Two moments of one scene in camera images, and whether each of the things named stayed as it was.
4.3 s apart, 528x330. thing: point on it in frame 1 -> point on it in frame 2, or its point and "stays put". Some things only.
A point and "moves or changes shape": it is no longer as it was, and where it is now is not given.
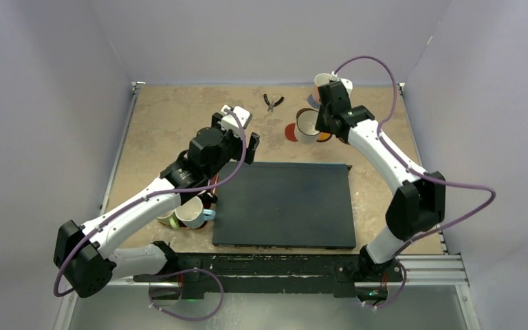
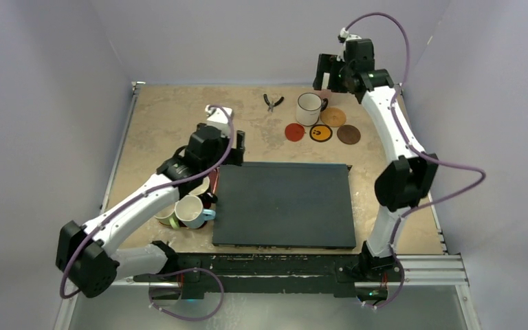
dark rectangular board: (289, 205) stays put
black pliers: (271, 105) stays put
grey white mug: (305, 121) moves or changes shape
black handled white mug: (207, 199) stays put
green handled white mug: (170, 219) stays put
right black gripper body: (333, 96) -> (326, 67)
